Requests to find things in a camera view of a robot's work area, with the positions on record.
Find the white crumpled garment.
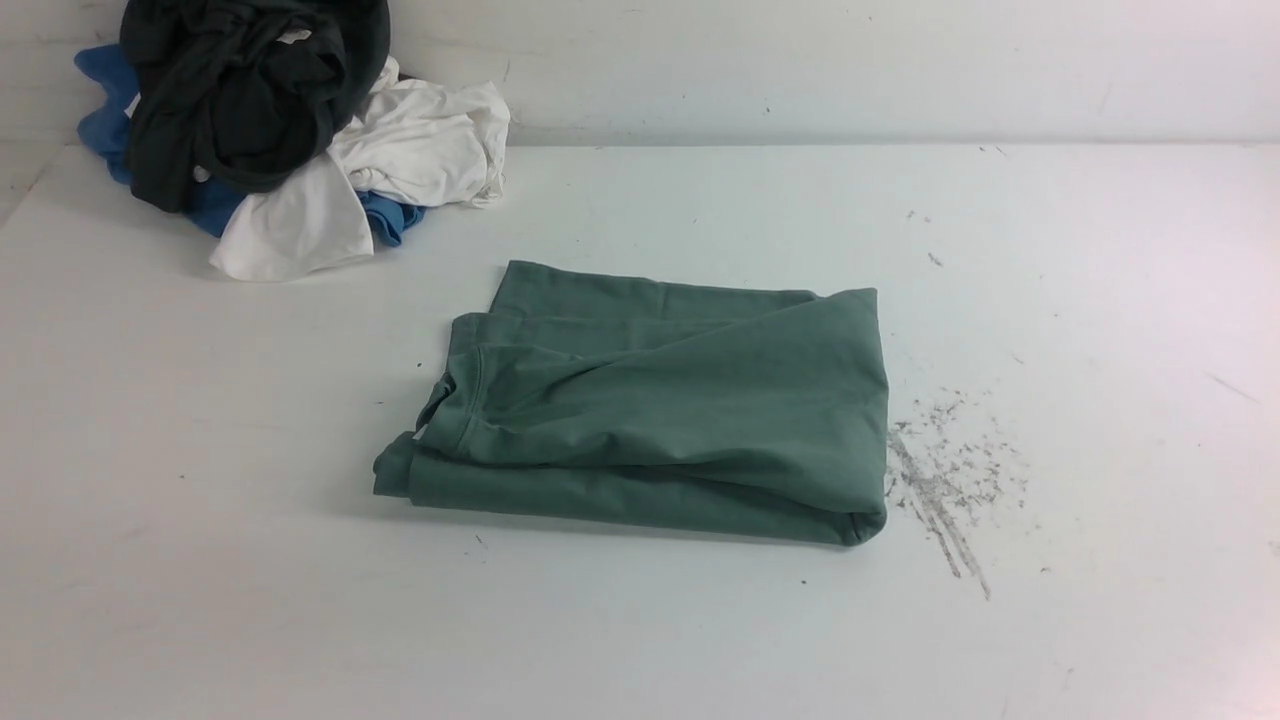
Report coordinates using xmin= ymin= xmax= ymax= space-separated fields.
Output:
xmin=210 ymin=59 xmax=511 ymax=282

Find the dark green crumpled garment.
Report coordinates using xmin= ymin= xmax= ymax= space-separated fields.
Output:
xmin=119 ymin=1 xmax=390 ymax=213

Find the green long sleeve shirt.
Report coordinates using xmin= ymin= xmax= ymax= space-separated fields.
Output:
xmin=372 ymin=261 xmax=890 ymax=547

